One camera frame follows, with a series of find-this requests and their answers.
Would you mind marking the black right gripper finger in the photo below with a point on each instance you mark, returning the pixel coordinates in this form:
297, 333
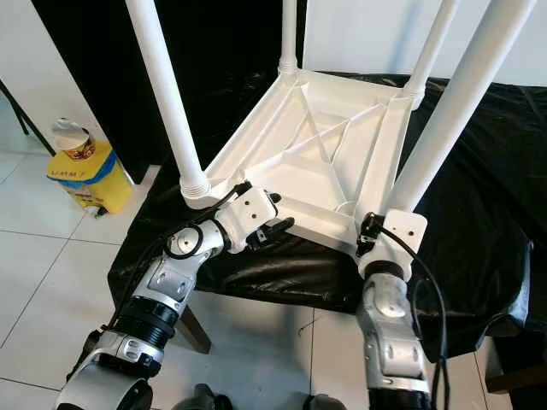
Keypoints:
368, 226

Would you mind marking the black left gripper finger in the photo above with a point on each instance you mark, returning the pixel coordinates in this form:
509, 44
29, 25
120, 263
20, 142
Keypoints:
279, 230
275, 199

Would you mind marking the white plastic table leg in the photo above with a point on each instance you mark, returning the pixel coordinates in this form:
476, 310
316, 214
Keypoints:
289, 34
162, 94
461, 102
432, 47

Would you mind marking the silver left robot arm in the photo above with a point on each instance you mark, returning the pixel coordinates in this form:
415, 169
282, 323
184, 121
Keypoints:
171, 282

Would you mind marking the brown wooden table leg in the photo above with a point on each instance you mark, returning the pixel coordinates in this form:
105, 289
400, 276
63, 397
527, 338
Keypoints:
517, 377
195, 333

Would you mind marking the black plastic table cover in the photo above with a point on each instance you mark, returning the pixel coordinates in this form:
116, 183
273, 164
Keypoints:
496, 213

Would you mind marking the robot right leg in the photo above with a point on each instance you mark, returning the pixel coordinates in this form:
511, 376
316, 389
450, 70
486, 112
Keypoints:
325, 403

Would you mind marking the yellow cardboard box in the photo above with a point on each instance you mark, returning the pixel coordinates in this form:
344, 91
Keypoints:
102, 188

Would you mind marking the black metal stand leg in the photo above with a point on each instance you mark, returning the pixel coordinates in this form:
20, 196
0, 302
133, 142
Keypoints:
24, 115

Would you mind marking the printed paper cup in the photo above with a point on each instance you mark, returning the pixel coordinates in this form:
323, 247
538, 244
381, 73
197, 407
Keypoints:
77, 147

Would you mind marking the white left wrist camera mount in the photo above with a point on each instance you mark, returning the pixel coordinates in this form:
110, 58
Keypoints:
248, 213

